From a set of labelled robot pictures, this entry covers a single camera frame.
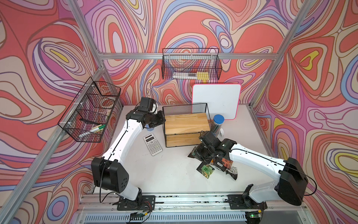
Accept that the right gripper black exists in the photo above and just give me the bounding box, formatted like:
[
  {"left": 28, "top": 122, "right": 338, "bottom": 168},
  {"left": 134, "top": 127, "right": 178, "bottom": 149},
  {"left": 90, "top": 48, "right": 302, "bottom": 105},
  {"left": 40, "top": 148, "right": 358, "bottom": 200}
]
[{"left": 193, "top": 143, "right": 215, "bottom": 165}]

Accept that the green tea bag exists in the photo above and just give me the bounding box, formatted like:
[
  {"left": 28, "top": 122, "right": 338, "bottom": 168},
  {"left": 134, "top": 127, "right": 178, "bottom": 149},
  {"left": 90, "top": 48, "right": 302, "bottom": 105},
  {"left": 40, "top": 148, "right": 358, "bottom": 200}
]
[
  {"left": 188, "top": 148, "right": 200, "bottom": 160},
  {"left": 196, "top": 161, "right": 214, "bottom": 179}
]

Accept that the bright red tea bag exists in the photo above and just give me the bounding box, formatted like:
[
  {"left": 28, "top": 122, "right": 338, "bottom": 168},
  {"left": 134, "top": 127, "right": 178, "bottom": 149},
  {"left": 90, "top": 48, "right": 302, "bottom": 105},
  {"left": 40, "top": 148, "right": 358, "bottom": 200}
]
[{"left": 220, "top": 158, "right": 233, "bottom": 169}]

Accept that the white floral black tea bag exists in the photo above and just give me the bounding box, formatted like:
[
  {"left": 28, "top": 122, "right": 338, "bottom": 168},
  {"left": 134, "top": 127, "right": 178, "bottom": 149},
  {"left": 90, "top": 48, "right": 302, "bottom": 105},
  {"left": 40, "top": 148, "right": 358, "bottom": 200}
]
[{"left": 226, "top": 167, "right": 238, "bottom": 180}]

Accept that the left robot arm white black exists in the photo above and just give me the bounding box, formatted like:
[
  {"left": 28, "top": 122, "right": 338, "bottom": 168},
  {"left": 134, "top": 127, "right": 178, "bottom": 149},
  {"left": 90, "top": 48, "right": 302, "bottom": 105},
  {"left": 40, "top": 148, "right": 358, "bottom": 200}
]
[{"left": 91, "top": 110, "right": 165, "bottom": 201}]

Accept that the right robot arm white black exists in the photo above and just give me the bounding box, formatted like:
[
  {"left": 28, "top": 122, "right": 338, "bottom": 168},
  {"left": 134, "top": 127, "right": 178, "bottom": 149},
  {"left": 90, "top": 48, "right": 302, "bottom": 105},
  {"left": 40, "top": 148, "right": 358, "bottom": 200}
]
[{"left": 189, "top": 139, "right": 308, "bottom": 206}]

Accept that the white scientific calculator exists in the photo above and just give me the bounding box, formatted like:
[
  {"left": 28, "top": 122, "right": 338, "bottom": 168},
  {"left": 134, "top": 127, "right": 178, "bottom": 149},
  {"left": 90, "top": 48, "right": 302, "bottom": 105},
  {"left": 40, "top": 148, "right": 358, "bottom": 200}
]
[{"left": 143, "top": 133, "right": 163, "bottom": 156}]

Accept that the blue-lidded pencil tube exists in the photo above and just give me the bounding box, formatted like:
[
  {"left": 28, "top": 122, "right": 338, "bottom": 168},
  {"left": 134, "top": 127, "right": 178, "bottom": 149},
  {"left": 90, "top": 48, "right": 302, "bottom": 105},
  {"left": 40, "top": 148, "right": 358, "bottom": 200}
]
[{"left": 210, "top": 114, "right": 225, "bottom": 137}]

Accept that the green white marker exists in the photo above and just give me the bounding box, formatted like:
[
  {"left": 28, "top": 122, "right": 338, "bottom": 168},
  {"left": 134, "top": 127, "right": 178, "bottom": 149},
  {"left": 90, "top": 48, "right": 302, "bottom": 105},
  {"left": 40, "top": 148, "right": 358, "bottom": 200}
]
[{"left": 79, "top": 125, "right": 106, "bottom": 138}]

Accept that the white strip box in basket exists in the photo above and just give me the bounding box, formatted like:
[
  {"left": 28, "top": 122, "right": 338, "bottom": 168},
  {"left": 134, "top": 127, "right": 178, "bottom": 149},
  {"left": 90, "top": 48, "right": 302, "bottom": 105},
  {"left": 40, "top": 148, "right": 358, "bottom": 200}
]
[{"left": 172, "top": 72, "right": 197, "bottom": 80}]

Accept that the yellow box in basket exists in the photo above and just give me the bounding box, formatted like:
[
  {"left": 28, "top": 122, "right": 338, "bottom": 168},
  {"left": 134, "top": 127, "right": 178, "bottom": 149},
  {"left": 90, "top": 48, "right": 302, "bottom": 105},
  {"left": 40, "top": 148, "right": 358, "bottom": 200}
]
[{"left": 196, "top": 71, "right": 210, "bottom": 80}]

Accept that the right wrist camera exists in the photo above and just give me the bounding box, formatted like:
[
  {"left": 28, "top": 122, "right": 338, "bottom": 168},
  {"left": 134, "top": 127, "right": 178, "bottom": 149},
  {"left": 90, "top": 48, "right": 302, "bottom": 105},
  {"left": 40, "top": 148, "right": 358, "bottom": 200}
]
[{"left": 199, "top": 131, "right": 221, "bottom": 147}]

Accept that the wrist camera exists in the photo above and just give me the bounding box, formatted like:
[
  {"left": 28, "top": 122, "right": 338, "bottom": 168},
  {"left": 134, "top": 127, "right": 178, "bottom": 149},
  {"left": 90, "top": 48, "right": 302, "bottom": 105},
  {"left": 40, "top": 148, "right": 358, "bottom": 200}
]
[
  {"left": 199, "top": 131, "right": 221, "bottom": 147},
  {"left": 137, "top": 97, "right": 157, "bottom": 113}
]

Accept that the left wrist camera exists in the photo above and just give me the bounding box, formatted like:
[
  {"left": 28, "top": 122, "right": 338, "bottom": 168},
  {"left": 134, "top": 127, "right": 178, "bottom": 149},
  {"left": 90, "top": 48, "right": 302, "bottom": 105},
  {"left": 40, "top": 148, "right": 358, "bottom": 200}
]
[{"left": 137, "top": 97, "right": 157, "bottom": 113}]

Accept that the black wire wooden two-tier shelf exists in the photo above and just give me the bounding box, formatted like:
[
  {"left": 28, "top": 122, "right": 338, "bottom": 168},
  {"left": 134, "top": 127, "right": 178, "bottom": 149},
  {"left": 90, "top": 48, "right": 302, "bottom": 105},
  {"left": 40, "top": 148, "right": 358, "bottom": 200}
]
[{"left": 162, "top": 103, "right": 211, "bottom": 147}]

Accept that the white board pink frame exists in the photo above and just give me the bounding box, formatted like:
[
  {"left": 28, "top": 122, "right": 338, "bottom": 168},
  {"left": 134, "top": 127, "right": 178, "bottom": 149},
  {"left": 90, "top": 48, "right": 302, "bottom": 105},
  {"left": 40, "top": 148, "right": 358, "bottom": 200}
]
[{"left": 192, "top": 84, "right": 241, "bottom": 120}]

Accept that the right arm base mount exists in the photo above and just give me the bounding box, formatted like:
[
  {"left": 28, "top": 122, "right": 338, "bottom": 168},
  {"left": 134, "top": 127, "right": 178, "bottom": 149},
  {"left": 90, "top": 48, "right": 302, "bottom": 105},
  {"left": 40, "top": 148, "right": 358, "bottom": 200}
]
[{"left": 225, "top": 184, "right": 268, "bottom": 211}]

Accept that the black wire basket back wall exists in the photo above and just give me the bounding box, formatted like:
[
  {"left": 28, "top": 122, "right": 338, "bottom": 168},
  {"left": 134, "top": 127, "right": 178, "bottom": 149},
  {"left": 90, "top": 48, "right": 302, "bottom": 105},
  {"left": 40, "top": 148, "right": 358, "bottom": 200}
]
[{"left": 161, "top": 47, "right": 222, "bottom": 82}]

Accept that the black wire basket wall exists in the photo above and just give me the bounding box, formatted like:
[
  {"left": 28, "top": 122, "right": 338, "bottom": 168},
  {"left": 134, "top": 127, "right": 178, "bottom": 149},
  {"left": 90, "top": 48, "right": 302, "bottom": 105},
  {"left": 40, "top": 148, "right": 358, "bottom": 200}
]
[
  {"left": 161, "top": 47, "right": 222, "bottom": 82},
  {"left": 57, "top": 77, "right": 121, "bottom": 142}
]

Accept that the black wire basket left wall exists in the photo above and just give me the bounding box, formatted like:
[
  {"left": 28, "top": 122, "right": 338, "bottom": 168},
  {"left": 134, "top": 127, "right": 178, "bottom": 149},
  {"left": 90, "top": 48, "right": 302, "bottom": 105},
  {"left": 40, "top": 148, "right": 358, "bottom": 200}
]
[{"left": 57, "top": 77, "right": 121, "bottom": 142}]

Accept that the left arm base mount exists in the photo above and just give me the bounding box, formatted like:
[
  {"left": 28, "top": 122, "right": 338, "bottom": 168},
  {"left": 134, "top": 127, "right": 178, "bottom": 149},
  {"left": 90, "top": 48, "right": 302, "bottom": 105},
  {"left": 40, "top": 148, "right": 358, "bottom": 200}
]
[{"left": 116, "top": 195, "right": 156, "bottom": 211}]

